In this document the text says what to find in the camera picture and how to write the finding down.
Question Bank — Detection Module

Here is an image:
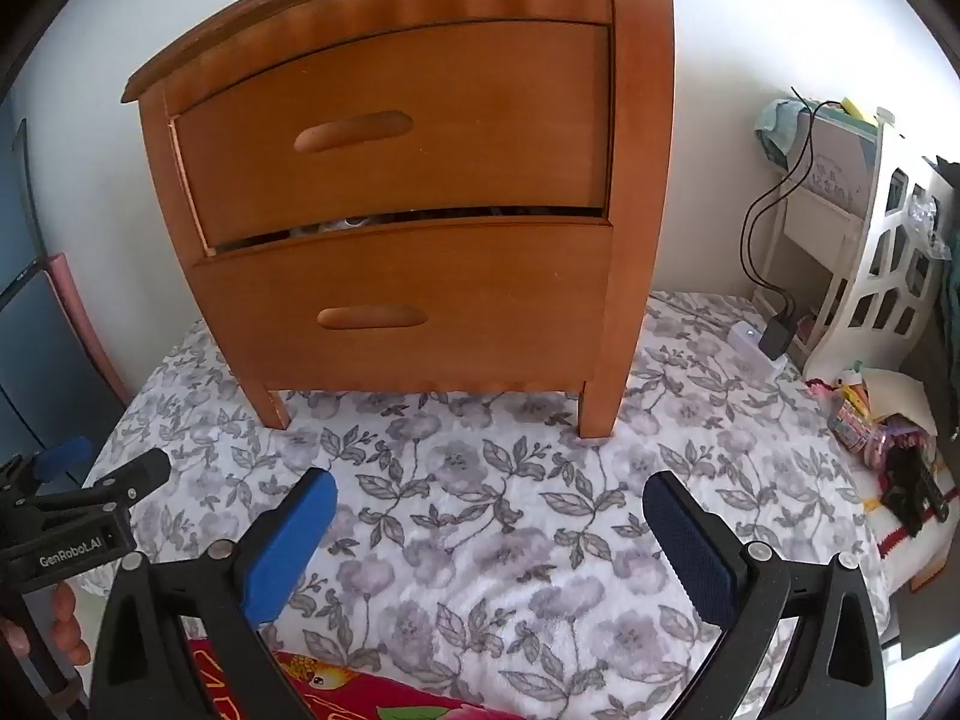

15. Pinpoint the wooden nightstand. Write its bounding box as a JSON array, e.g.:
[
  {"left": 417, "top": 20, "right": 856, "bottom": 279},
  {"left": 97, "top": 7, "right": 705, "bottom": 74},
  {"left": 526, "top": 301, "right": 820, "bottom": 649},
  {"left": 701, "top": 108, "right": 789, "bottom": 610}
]
[{"left": 120, "top": 0, "right": 689, "bottom": 442}]

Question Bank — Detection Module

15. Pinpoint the black cable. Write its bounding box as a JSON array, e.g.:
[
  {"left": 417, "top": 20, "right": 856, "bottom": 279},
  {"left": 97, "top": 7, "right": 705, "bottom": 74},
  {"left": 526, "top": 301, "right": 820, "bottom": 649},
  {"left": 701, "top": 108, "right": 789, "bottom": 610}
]
[{"left": 741, "top": 86, "right": 827, "bottom": 312}]

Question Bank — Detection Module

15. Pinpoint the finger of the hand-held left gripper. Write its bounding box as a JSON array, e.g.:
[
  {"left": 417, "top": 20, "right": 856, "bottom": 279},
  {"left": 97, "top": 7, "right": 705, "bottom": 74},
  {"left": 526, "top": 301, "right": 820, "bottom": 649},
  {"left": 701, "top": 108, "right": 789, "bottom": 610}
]
[
  {"left": 33, "top": 435, "right": 95, "bottom": 484},
  {"left": 81, "top": 448, "right": 173, "bottom": 506}
]

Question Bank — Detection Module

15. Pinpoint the plain wooden nightstand drawer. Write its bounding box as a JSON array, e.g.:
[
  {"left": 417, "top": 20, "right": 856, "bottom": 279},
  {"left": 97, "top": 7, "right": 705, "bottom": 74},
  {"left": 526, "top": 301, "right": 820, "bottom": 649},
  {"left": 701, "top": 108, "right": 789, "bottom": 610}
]
[{"left": 169, "top": 21, "right": 612, "bottom": 256}]

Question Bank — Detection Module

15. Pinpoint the pile of colourful toys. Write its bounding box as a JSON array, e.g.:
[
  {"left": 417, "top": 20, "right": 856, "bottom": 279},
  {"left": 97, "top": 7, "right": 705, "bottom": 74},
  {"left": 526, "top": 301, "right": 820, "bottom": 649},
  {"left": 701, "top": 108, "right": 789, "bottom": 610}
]
[{"left": 806, "top": 367, "right": 960, "bottom": 537}]

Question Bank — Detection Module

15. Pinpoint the pink board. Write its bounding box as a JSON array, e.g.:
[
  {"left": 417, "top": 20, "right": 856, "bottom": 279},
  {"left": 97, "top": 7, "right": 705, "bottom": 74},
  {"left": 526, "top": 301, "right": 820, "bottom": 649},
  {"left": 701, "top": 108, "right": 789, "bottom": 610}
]
[{"left": 45, "top": 253, "right": 137, "bottom": 407}]

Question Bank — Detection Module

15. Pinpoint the red printed blanket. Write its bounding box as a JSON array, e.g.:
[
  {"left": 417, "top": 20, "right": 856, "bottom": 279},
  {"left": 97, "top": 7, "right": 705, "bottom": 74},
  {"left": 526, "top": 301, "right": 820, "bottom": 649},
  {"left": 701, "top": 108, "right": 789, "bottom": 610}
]
[{"left": 184, "top": 634, "right": 518, "bottom": 720}]

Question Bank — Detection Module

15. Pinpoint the white cutout rack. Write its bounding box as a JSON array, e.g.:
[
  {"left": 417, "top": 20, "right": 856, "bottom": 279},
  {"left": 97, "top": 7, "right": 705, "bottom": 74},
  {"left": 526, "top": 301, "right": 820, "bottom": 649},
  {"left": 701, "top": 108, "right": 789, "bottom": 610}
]
[{"left": 804, "top": 111, "right": 960, "bottom": 391}]

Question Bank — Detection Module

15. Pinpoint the person's left hand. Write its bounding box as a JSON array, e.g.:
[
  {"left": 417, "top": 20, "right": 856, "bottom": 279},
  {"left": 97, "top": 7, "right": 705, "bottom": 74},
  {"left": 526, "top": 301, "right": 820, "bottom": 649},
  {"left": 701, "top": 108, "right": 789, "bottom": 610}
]
[{"left": 0, "top": 583, "right": 95, "bottom": 672}]

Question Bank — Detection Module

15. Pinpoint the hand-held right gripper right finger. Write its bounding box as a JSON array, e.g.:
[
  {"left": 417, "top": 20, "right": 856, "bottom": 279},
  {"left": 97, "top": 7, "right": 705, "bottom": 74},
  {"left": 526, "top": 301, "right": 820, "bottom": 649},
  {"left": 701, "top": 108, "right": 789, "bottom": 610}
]
[{"left": 643, "top": 470, "right": 890, "bottom": 720}]

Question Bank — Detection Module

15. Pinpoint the teal cloth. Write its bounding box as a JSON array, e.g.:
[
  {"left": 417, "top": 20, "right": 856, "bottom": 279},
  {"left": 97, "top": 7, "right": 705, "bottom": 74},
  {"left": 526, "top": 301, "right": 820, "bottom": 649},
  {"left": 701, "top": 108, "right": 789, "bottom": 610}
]
[{"left": 754, "top": 100, "right": 805, "bottom": 166}]

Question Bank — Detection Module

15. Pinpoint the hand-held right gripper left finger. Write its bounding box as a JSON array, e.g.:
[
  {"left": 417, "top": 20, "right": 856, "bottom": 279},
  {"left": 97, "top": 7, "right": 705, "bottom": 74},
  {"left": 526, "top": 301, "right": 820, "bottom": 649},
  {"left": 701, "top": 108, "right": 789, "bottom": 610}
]
[{"left": 88, "top": 467, "right": 340, "bottom": 720}]

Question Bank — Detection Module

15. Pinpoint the grey floral bedsheet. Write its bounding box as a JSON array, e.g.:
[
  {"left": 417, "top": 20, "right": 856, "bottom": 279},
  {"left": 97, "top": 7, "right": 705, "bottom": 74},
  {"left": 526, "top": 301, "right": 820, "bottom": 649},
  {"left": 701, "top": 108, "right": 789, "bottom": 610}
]
[{"left": 79, "top": 289, "right": 893, "bottom": 706}]

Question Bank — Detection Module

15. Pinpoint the white power strip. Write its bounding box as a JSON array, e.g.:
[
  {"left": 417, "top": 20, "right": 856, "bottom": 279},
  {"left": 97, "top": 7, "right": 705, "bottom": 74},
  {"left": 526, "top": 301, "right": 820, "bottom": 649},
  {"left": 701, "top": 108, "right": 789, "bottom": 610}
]
[{"left": 726, "top": 319, "right": 790, "bottom": 377}]

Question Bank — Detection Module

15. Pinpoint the black charger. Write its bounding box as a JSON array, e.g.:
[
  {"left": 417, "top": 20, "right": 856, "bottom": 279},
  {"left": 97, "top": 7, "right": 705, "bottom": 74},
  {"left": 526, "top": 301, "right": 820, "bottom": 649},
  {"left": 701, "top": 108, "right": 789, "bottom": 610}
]
[{"left": 759, "top": 313, "right": 800, "bottom": 361}]

